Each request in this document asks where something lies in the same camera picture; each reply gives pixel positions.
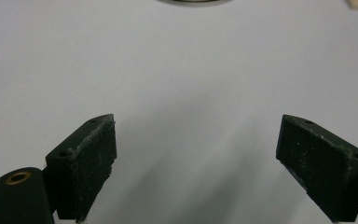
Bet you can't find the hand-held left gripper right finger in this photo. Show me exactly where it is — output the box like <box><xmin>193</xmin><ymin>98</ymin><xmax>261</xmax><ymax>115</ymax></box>
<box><xmin>275</xmin><ymin>114</ymin><xmax>358</xmax><ymax>224</ymax></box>

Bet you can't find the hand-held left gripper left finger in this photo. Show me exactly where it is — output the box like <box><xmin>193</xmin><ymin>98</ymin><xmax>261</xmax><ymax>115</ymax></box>
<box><xmin>45</xmin><ymin>113</ymin><xmax>117</xmax><ymax>224</ymax></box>

